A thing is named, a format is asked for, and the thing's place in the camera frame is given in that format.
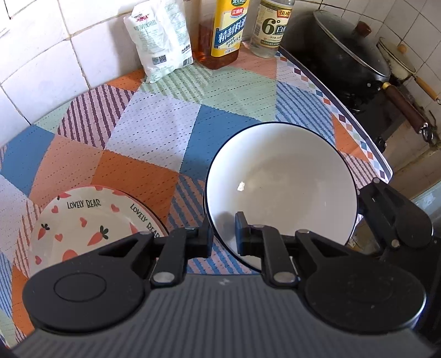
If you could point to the cream enamel saucepan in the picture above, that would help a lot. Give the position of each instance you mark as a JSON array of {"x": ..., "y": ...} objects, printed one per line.
[{"x": 396, "y": 60}]

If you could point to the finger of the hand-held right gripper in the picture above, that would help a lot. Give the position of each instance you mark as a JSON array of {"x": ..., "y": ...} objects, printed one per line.
[{"x": 377, "y": 206}]

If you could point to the clear vinegar bottle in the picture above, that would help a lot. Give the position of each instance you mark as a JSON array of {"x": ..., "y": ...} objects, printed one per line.
[{"x": 270, "y": 31}]

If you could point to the pink carrot print plate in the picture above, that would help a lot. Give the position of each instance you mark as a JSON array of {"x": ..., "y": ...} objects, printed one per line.
[{"x": 79, "y": 227}]

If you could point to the glass wok lid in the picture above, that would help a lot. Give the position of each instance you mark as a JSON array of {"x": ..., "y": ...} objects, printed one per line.
[{"x": 348, "y": 44}]

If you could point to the black gas stove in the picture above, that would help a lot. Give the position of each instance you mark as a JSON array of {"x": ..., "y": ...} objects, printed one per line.
[{"x": 372, "y": 106}]

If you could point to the large white ribbed bowl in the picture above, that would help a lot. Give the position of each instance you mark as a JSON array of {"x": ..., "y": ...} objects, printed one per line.
[{"x": 282, "y": 179}]

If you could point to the white salt bag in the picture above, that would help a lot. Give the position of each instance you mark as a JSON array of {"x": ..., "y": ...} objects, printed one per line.
[{"x": 160, "y": 38}]

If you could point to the colourful patchwork table mat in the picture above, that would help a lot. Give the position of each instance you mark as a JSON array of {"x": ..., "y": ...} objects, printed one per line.
[{"x": 179, "y": 113}]

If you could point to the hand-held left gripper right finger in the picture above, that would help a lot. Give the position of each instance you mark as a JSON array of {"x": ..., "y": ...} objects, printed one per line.
[{"x": 240, "y": 234}]

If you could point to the yellow label oil bottle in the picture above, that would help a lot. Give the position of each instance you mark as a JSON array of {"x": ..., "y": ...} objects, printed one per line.
[{"x": 225, "y": 31}]

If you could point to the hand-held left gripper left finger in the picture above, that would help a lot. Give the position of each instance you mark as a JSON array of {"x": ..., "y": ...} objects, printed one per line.
[{"x": 207, "y": 238}]

